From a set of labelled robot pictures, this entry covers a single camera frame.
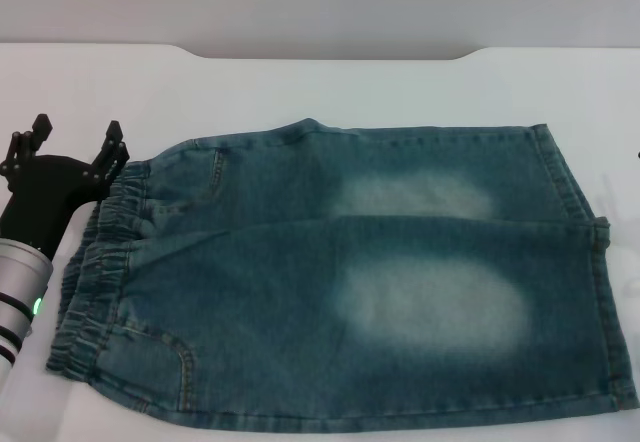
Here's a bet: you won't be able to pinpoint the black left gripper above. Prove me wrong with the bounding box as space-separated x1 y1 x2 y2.
0 113 131 254

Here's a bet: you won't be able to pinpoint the blue denim shorts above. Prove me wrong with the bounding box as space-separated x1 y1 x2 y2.
45 118 640 419

